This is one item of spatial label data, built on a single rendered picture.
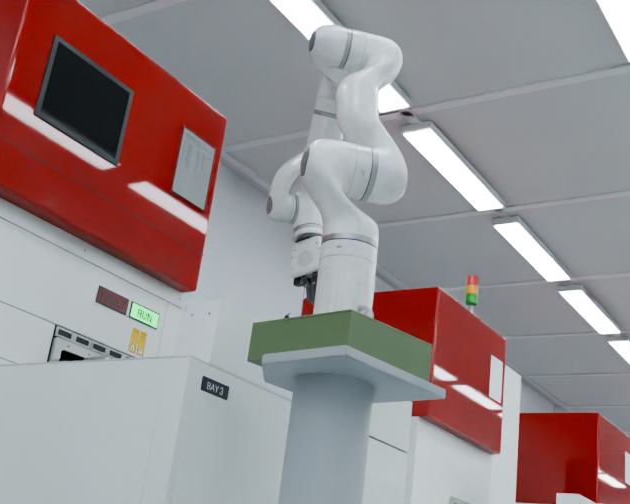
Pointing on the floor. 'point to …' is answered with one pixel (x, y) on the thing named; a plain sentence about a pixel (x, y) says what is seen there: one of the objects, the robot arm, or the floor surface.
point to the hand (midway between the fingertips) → (312, 295)
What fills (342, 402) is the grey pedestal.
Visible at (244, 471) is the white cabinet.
